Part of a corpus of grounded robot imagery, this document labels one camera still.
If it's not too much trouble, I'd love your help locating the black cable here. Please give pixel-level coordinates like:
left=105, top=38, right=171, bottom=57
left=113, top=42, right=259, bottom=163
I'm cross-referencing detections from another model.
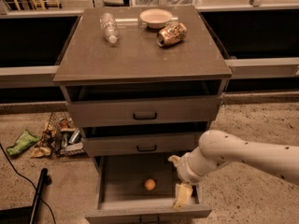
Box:
left=0, top=143, right=57, bottom=224

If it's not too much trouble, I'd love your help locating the wire basket with trash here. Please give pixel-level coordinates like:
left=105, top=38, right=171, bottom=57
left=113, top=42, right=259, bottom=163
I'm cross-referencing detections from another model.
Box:
left=46, top=112, right=86, bottom=157

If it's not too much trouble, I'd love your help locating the grey bottom drawer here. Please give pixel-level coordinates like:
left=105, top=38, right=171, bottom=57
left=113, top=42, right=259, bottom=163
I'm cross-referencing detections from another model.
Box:
left=86, top=153, right=211, bottom=224

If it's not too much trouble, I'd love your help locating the white paper bowl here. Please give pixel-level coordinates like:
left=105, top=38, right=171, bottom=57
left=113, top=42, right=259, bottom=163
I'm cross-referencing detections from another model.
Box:
left=139, top=8, right=173, bottom=29

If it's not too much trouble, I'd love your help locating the orange fruit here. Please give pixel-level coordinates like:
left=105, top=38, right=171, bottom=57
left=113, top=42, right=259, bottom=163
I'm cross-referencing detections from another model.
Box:
left=144, top=178, right=156, bottom=191

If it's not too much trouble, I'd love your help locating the clear plastic water bottle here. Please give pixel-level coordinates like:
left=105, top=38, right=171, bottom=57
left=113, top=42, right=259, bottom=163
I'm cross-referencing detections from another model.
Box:
left=100, top=13, right=120, bottom=44

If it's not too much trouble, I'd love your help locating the grey middle drawer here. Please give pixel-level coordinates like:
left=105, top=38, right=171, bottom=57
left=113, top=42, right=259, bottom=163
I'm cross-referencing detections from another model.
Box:
left=82, top=121, right=210, bottom=156

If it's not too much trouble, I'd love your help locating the grey top drawer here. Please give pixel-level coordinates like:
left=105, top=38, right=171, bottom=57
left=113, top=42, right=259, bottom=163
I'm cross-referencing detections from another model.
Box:
left=64, top=79, right=222, bottom=128

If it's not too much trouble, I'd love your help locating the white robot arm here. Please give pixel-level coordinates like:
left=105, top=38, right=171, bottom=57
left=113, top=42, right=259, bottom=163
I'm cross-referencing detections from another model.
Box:
left=168, top=130, right=299, bottom=210

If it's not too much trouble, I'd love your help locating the crumpled yellow wrapper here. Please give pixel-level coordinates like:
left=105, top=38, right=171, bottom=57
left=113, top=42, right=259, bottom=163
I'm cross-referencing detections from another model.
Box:
left=31, top=147, right=51, bottom=158

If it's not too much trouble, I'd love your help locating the grey drawer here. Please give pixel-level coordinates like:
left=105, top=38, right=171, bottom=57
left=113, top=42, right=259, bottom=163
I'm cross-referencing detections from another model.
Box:
left=86, top=153, right=211, bottom=224
left=82, top=121, right=210, bottom=156
left=64, top=79, right=222, bottom=128

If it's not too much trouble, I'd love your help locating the crushed brown soda can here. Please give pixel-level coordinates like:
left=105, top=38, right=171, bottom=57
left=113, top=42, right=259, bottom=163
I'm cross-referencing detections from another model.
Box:
left=157, top=22, right=187, bottom=47

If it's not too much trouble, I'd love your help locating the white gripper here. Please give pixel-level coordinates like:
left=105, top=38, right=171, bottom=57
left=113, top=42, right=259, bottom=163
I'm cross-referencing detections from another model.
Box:
left=168, top=152, right=200, bottom=210

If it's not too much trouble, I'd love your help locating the green snack bag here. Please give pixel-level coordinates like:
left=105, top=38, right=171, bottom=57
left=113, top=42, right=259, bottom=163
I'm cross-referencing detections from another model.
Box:
left=6, top=129, right=39, bottom=157

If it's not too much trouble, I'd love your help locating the grey drawer cabinet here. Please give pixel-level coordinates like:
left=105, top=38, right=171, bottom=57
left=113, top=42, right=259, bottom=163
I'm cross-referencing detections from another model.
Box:
left=52, top=5, right=233, bottom=224

